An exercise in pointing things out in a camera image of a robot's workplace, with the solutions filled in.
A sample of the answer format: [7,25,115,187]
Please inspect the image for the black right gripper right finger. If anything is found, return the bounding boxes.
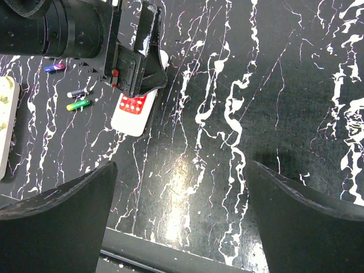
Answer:
[245,161,363,272]

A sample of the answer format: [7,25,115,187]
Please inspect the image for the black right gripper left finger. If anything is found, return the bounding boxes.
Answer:
[1,161,118,272]

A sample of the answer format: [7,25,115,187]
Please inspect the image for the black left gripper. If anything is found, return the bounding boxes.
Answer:
[1,1,168,97]

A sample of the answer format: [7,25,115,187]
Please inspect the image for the white remote control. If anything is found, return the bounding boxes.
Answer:
[110,49,170,138]

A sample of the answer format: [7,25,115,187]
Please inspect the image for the black AAA battery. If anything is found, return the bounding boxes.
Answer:
[67,88,90,98]

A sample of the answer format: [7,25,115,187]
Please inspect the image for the green yellow AAA battery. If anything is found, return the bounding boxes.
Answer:
[66,99,90,111]

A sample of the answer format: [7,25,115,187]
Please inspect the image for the blue purple AAA battery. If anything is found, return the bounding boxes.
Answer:
[43,63,66,73]

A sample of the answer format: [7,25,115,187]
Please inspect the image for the floral rectangular tray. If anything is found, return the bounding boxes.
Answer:
[0,76,20,179]

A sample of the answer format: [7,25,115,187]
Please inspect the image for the aluminium table edge rail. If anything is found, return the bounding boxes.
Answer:
[101,228,244,272]

